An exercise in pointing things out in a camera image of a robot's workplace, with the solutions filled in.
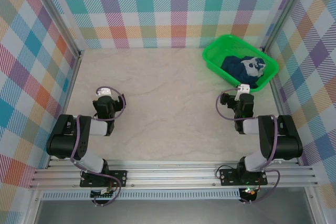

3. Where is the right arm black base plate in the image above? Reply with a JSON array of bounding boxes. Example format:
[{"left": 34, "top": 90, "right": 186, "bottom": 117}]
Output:
[{"left": 219, "top": 167, "right": 268, "bottom": 187}]

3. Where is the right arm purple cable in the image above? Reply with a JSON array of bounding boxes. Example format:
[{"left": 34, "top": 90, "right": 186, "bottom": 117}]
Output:
[{"left": 215, "top": 87, "right": 280, "bottom": 205}]

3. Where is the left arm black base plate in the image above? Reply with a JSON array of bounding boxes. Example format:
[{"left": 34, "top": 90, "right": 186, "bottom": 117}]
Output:
[{"left": 79, "top": 170, "right": 128, "bottom": 188}]

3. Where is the aluminium mounting rail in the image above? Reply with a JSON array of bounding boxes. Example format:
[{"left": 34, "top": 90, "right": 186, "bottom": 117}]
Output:
[{"left": 28, "top": 159, "right": 318, "bottom": 189}]

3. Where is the blue t-shirt white print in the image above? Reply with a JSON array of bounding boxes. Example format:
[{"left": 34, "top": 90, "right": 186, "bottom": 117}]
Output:
[{"left": 219, "top": 55, "right": 268, "bottom": 90}]

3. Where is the slotted grey cable duct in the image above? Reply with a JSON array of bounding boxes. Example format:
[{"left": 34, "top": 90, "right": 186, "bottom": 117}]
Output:
[{"left": 41, "top": 188, "right": 242, "bottom": 200}]

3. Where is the aluminium frame post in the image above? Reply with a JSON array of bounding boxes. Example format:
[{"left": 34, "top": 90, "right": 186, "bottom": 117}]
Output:
[
  {"left": 261, "top": 0, "right": 310, "bottom": 54},
  {"left": 26, "top": 0, "right": 84, "bottom": 58}
]

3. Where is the grey metal panel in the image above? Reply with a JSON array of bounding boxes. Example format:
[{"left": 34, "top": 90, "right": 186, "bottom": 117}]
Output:
[{"left": 34, "top": 188, "right": 316, "bottom": 224}]

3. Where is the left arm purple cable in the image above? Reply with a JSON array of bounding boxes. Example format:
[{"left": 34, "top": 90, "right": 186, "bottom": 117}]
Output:
[{"left": 70, "top": 86, "right": 127, "bottom": 208}]

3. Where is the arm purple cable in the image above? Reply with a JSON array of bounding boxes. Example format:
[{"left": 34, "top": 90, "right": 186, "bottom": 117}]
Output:
[
  {"left": 70, "top": 86, "right": 127, "bottom": 208},
  {"left": 215, "top": 87, "right": 280, "bottom": 205}
]

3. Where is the green plastic basket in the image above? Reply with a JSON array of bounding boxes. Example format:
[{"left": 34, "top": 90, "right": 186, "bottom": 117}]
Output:
[{"left": 201, "top": 34, "right": 279, "bottom": 94}]

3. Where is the aluminium side rail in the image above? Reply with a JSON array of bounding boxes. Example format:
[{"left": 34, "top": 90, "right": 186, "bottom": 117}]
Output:
[
  {"left": 269, "top": 81, "right": 301, "bottom": 167},
  {"left": 46, "top": 49, "right": 85, "bottom": 169}
]

